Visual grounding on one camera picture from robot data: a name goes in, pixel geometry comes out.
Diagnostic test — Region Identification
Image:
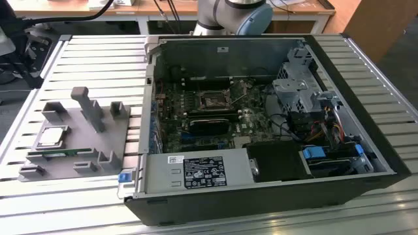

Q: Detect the grey power supply unit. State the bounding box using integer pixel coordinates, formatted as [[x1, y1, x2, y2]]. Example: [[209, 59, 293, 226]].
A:
[[143, 147, 255, 197]]

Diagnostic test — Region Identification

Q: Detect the black graphics card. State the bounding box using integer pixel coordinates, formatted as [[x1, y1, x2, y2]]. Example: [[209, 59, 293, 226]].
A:
[[187, 117, 231, 136]]

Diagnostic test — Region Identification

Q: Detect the grey plastic parts rack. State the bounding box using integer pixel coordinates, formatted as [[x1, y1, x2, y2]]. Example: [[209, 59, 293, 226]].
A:
[[17, 86, 132, 183]]

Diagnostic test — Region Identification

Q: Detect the green motherboard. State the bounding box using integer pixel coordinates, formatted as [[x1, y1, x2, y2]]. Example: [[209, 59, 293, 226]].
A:
[[151, 80, 281, 154]]

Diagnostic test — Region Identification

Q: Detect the black disk drive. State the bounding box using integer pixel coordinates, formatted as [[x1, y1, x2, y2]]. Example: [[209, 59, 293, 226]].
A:
[[305, 158, 358, 177]]

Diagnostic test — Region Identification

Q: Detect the coloured wire bundle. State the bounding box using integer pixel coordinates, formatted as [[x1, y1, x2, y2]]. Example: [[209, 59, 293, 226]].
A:
[[309, 102, 346, 145]]

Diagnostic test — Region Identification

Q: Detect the silver metal drive cage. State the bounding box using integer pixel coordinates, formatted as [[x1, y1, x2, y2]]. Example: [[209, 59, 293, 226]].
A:
[[271, 47, 328, 114]]

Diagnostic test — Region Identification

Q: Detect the black RAM slots row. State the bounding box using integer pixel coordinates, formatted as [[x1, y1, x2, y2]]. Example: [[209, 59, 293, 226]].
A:
[[185, 110, 239, 120], [180, 77, 229, 90]]

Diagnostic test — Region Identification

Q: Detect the green RAM stick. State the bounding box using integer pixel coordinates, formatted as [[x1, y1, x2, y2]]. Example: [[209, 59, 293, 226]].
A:
[[28, 147, 90, 158]]

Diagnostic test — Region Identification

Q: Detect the white box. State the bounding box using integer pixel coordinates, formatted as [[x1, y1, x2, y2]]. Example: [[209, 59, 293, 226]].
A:
[[88, 0, 115, 12]]

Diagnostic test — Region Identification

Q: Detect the thick black cable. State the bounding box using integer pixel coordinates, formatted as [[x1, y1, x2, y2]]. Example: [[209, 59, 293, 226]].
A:
[[17, 0, 116, 25]]

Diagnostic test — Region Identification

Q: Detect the silver CPU green board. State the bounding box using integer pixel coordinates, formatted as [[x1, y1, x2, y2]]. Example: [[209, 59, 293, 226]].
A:
[[36, 127, 68, 147]]

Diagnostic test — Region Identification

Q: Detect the wooden cabinet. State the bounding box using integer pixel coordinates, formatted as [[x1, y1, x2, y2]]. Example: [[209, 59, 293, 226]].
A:
[[344, 0, 418, 63]]

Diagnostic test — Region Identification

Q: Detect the metal socket cover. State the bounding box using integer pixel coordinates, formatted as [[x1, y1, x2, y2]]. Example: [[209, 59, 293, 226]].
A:
[[239, 79, 255, 95]]

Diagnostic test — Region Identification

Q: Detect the CPU socket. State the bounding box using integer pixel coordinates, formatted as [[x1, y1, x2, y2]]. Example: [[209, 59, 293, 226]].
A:
[[197, 90, 235, 111]]

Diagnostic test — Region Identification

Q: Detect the silver chipset heatsink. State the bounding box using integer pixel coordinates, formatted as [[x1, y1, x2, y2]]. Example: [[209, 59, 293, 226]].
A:
[[233, 136, 251, 149]]

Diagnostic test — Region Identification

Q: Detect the blue disk carrier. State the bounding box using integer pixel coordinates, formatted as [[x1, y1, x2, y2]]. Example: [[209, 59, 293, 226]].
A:
[[301, 145, 327, 160]]

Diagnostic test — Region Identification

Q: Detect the black open PC case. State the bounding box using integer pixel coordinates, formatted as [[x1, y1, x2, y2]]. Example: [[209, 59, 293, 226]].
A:
[[123, 33, 412, 227]]

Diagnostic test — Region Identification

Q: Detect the wooden desk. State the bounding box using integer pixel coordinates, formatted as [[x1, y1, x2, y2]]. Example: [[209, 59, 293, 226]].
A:
[[0, 0, 336, 35]]

